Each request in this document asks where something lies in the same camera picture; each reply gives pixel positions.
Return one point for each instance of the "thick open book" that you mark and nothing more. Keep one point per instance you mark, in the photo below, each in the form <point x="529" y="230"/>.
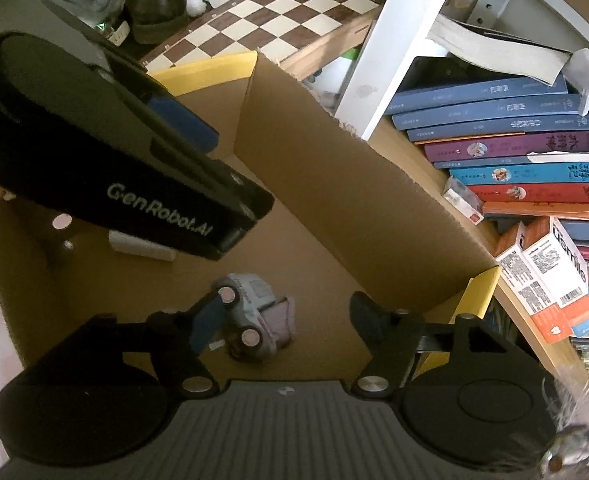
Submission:
<point x="499" y="52"/>

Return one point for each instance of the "brown cardboard box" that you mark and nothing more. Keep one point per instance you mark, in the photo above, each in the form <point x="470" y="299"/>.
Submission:
<point x="374" y="200"/>

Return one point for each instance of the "small white red card box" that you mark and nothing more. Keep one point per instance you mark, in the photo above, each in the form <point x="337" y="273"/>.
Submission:
<point x="462" y="200"/>

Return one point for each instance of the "wooden chessboard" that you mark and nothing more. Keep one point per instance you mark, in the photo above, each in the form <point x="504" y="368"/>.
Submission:
<point x="274" y="15"/>

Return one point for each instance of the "stack of colourful books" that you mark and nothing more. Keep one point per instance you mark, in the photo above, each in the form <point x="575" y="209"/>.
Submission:
<point x="499" y="110"/>

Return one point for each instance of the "curved wooden shelf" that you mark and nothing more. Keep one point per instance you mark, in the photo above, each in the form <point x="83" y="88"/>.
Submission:
<point x="519" y="312"/>

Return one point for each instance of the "grey plush toy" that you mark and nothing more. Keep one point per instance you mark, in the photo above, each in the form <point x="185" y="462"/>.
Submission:
<point x="574" y="445"/>

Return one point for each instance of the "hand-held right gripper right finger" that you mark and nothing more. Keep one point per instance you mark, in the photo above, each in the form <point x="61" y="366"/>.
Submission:
<point x="369" y="321"/>

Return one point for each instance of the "dark brown shoe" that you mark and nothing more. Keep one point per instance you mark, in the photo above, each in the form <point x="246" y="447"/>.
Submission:
<point x="159" y="5"/>

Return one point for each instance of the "white rectangular block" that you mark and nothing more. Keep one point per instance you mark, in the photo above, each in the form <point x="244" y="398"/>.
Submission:
<point x="142" y="247"/>

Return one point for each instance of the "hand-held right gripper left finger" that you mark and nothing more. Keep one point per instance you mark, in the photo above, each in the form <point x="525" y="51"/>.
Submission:
<point x="207" y="325"/>

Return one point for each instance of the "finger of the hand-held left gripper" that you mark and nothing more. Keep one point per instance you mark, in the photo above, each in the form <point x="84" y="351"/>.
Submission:
<point x="189" y="125"/>
<point x="234" y="185"/>

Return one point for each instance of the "white pink toy car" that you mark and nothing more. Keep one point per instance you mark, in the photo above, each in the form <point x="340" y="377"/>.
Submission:
<point x="259" y="305"/>

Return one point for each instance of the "orange white toothpaste box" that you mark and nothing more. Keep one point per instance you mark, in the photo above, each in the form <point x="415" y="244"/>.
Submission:
<point x="549" y="280"/>

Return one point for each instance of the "white fluffy ball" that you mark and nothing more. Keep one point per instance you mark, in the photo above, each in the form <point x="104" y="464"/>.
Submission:
<point x="194" y="2"/>

